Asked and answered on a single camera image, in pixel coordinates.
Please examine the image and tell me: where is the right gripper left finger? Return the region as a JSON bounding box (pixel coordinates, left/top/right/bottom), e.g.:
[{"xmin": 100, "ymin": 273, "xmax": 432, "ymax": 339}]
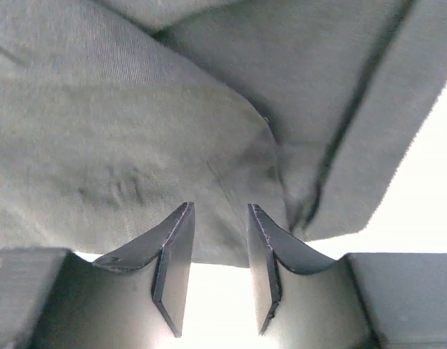
[{"xmin": 0, "ymin": 202, "xmax": 195, "ymax": 348}]

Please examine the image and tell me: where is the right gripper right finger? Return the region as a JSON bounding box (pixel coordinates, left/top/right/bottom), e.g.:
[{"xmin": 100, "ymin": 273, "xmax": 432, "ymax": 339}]
[{"xmin": 247, "ymin": 204, "xmax": 447, "ymax": 348}]

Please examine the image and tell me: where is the black long sleeve shirt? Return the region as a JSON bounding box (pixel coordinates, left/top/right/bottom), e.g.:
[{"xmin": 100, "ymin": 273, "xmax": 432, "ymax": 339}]
[{"xmin": 0, "ymin": 1, "xmax": 447, "ymax": 267}]

